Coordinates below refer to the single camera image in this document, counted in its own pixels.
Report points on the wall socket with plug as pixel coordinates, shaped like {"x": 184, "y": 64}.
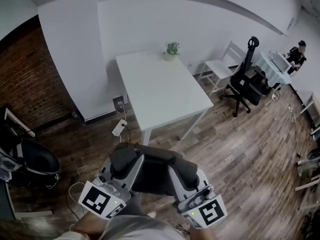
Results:
{"x": 118, "y": 103}

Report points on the person's grey trouser leg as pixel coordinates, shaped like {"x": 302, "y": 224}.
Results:
{"x": 136, "y": 205}

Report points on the person's left forearm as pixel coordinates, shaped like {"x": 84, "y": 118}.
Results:
{"x": 91, "y": 221}

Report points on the table with pale blue cloth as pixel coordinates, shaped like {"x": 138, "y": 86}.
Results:
{"x": 267, "y": 71}

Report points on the person's right forearm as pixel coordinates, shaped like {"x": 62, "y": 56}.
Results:
{"x": 202, "y": 234}

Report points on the white table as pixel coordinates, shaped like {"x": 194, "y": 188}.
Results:
{"x": 160, "y": 89}

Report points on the person's shoe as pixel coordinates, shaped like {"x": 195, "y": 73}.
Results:
{"x": 151, "y": 213}

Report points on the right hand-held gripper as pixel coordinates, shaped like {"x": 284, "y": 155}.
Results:
{"x": 207, "y": 211}

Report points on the black office chair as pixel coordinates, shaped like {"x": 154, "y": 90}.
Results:
{"x": 246, "y": 84}

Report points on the white side furniture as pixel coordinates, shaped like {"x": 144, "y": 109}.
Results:
{"x": 312, "y": 106}

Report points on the black seat with frame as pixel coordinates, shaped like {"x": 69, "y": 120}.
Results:
{"x": 37, "y": 159}

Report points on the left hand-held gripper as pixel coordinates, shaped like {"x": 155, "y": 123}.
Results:
{"x": 100, "y": 199}

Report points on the small white floor power strip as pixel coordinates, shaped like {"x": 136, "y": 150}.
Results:
{"x": 290, "y": 108}
{"x": 275, "y": 96}

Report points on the grey floor fan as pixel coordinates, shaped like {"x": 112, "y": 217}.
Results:
{"x": 312, "y": 157}

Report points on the white stool legs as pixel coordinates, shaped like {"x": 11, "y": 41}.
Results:
{"x": 308, "y": 184}

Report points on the white wooden chair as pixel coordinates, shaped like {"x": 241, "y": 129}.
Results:
{"x": 220, "y": 69}

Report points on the small potted green plant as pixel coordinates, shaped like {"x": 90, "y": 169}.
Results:
{"x": 171, "y": 51}

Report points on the person's light shirt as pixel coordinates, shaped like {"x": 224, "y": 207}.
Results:
{"x": 140, "y": 230}

